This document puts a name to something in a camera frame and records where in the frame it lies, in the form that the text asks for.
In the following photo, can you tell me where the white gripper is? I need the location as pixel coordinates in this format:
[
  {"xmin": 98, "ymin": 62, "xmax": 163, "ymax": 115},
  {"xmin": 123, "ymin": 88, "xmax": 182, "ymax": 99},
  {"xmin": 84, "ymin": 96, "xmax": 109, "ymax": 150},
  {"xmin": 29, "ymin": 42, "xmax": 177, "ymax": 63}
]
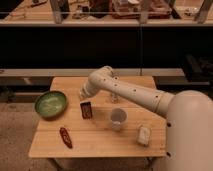
[{"xmin": 79, "ymin": 84, "xmax": 93, "ymax": 100}]

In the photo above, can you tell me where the dark brown eraser block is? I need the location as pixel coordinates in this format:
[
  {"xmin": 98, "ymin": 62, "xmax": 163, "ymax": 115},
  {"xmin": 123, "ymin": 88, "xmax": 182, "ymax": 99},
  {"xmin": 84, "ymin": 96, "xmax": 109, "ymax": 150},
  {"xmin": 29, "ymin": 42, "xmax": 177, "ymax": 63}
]
[{"xmin": 80, "ymin": 102, "xmax": 92, "ymax": 119}]

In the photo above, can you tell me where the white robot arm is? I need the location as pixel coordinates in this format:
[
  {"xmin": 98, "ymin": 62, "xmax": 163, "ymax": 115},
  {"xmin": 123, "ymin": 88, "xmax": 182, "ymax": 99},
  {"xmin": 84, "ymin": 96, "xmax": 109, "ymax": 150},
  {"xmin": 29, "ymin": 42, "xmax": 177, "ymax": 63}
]
[{"xmin": 80, "ymin": 66, "xmax": 213, "ymax": 171}]

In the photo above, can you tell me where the white paper cup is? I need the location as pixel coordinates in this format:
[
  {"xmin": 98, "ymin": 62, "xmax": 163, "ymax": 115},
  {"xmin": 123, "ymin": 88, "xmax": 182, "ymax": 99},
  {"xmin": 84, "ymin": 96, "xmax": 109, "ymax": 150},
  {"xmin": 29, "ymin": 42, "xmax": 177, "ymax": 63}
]
[{"xmin": 109, "ymin": 108, "xmax": 127, "ymax": 131}]

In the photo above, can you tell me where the wooden table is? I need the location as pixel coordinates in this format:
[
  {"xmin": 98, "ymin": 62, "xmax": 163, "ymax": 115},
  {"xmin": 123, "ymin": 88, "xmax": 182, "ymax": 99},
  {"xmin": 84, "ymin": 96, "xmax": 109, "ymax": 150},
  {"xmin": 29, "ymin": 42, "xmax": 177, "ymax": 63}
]
[{"xmin": 29, "ymin": 77, "xmax": 166, "ymax": 158}]

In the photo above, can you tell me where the green ceramic bowl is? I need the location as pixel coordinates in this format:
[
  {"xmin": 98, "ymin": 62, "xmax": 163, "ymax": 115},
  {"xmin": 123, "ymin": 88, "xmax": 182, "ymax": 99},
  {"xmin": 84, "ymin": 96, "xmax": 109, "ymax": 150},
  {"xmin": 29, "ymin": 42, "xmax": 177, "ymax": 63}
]
[{"xmin": 34, "ymin": 91, "xmax": 68, "ymax": 119}]

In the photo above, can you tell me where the red chili pepper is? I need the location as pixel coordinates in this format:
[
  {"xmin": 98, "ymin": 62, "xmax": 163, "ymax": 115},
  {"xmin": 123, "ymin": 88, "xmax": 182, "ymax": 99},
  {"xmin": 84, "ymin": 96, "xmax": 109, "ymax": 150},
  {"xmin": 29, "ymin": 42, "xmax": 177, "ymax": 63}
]
[{"xmin": 60, "ymin": 127, "xmax": 72, "ymax": 148}]

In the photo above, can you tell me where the white sponge block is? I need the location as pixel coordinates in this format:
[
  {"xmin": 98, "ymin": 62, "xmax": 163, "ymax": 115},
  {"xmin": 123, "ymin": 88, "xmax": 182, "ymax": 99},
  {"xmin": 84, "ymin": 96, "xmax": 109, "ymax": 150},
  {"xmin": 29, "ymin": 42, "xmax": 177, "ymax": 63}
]
[{"xmin": 137, "ymin": 126, "xmax": 151, "ymax": 146}]

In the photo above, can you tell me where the wooden shelf with clutter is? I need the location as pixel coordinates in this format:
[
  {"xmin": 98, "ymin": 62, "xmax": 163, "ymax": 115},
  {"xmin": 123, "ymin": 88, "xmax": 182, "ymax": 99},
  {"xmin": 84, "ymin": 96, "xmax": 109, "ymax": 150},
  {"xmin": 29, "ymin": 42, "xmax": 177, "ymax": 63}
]
[{"xmin": 0, "ymin": 0, "xmax": 213, "ymax": 27}]

